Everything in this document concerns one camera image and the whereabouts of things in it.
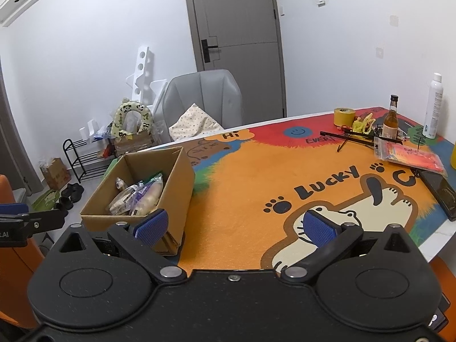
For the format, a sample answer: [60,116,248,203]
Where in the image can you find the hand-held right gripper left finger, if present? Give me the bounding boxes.
[50,208,188,283]

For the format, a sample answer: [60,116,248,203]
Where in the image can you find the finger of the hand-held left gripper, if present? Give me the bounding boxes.
[0,203,30,219]
[21,208,69,234]

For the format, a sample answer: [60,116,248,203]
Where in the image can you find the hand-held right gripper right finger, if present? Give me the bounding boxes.
[281,209,419,283]

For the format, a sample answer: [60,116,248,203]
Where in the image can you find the large cardboard box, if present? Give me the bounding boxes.
[80,146,196,255]

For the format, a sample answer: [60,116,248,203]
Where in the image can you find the green box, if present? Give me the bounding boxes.
[32,189,60,210]

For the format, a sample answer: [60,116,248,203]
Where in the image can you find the small cardboard box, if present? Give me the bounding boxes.
[40,157,71,190]

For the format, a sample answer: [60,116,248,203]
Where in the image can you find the black metal shoe rack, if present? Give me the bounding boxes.
[63,138,118,184]

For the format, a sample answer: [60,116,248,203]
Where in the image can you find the colourful printed table mat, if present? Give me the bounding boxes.
[146,106,449,271]

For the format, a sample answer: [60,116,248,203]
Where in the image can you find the black metal hanger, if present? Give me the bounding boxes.
[319,131,383,152]

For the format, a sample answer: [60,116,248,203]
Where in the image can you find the white plastic clutter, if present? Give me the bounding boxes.
[80,118,115,139]

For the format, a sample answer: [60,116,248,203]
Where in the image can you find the dotted cream cushion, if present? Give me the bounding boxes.
[168,103,224,141]

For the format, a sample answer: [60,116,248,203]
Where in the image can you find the yellow plastic clips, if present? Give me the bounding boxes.
[352,113,374,132]

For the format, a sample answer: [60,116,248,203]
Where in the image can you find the clear bag of red packets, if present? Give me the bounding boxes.
[373,139,447,177]

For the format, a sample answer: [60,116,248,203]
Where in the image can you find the yellow tape roll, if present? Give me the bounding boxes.
[333,107,356,126]

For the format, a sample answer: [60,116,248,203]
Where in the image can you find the brown glass bottle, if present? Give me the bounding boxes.
[382,94,400,139]

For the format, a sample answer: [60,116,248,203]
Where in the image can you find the black phone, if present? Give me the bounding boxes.
[418,170,456,221]

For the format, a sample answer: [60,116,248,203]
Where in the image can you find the grey chair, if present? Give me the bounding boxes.
[162,69,244,141]

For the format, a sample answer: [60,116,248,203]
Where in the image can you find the white foam board with holes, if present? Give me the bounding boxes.
[125,44,168,115]

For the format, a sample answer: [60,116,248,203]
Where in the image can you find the white spray can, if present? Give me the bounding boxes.
[422,73,444,139]

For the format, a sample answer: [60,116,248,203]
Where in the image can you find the grey door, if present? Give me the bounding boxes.
[182,0,287,117]

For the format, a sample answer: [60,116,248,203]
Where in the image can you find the grey door frame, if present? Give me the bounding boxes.
[0,75,43,195]

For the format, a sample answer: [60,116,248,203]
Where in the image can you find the black door handle lock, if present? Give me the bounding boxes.
[200,38,219,63]

